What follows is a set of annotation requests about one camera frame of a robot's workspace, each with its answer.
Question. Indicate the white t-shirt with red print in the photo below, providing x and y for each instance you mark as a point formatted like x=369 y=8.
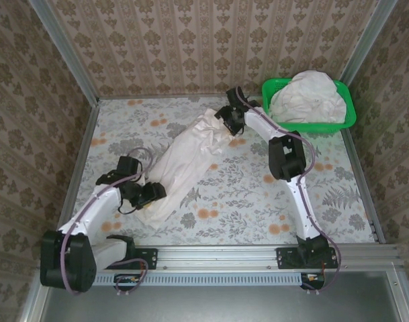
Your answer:
x=184 y=161

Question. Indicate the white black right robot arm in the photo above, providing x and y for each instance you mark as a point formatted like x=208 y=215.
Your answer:
x=288 y=161

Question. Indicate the green plastic basket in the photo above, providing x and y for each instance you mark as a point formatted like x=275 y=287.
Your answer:
x=268 y=94

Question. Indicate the white t-shirt pile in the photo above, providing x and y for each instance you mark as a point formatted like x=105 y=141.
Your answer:
x=308 y=100

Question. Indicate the small black controller board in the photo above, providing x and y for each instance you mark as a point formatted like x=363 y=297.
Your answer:
x=313 y=280
x=127 y=279

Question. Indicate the grey metal panel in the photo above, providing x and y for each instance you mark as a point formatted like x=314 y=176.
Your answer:
x=224 y=305

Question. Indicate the aluminium crossbeam rail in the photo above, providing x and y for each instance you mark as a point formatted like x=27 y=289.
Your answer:
x=217 y=256

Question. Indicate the aluminium corner frame post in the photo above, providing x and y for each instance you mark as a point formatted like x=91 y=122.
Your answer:
x=64 y=50
x=368 y=40

